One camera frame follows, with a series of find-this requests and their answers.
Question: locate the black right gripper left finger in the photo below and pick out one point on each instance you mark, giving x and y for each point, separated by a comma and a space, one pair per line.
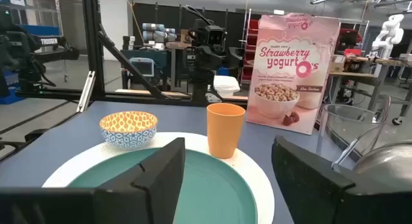
154, 185

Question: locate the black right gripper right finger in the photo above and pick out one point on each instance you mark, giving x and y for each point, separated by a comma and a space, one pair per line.
305, 185

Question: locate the clear plastic glass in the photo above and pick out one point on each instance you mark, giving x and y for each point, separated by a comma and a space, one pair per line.
347, 121

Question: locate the pink cereal bag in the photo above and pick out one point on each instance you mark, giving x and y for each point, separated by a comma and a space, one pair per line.
289, 63

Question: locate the grey blue background robot arm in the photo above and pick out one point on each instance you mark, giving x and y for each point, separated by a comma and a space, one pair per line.
154, 35

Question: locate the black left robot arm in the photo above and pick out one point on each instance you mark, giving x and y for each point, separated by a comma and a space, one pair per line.
201, 89

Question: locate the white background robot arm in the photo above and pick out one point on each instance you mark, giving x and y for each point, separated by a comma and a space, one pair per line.
389, 34

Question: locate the white waste bin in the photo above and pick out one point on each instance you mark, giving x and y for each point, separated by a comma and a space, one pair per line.
227, 85

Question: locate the red shelf rack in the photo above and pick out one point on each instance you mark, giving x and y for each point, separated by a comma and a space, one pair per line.
252, 40

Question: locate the blue patterned bowl orange inside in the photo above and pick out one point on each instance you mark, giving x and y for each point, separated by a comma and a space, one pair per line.
128, 138

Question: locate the green round plate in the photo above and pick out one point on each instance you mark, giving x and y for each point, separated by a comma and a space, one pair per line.
209, 192

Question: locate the blue cart with screen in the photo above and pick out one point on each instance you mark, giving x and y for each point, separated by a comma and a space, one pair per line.
141, 68

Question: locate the orange plastic cup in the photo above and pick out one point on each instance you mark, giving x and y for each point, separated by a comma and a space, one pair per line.
225, 130

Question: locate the wooden workbench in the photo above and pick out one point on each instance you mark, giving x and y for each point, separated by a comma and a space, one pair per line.
351, 75

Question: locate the small cardboard box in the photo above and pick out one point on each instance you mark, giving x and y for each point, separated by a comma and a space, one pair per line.
336, 64

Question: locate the blue plastic bin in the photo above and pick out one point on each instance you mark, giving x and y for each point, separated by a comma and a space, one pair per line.
9, 98

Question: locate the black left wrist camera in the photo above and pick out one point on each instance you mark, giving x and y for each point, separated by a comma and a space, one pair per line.
215, 35

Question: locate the silver metal bracket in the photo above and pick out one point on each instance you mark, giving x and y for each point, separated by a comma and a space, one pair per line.
86, 92

